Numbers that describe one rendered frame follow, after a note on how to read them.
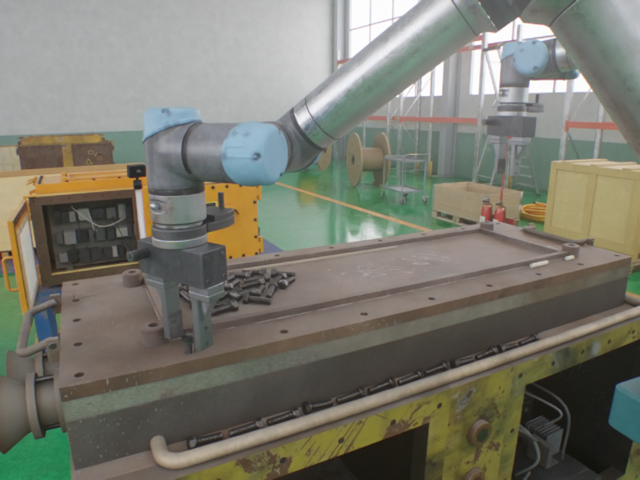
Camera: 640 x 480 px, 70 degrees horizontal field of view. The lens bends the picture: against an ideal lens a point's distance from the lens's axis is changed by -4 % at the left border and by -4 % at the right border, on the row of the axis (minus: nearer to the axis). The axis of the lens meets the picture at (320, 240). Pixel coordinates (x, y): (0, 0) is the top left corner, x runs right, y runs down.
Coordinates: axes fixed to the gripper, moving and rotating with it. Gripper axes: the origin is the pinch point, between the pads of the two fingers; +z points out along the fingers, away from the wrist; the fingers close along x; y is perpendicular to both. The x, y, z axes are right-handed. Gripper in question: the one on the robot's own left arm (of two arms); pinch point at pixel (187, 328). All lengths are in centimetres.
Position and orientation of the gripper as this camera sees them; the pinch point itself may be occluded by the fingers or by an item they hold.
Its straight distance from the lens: 73.4
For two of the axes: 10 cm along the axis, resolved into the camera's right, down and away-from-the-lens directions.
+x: 8.4, 1.4, -5.2
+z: 0.0, 9.7, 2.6
